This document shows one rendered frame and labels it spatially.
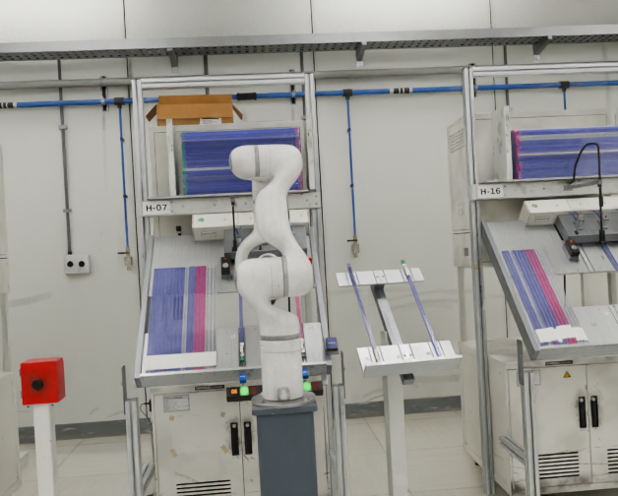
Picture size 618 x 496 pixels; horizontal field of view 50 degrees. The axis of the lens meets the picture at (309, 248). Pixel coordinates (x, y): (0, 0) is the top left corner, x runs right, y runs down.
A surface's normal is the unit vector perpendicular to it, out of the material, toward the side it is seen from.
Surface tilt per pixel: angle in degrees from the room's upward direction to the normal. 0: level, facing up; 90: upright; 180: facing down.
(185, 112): 80
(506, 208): 90
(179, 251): 46
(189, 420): 90
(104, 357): 90
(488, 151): 90
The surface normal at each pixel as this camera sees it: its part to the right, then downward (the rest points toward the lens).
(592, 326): 0.01, -0.71
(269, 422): 0.07, 0.00
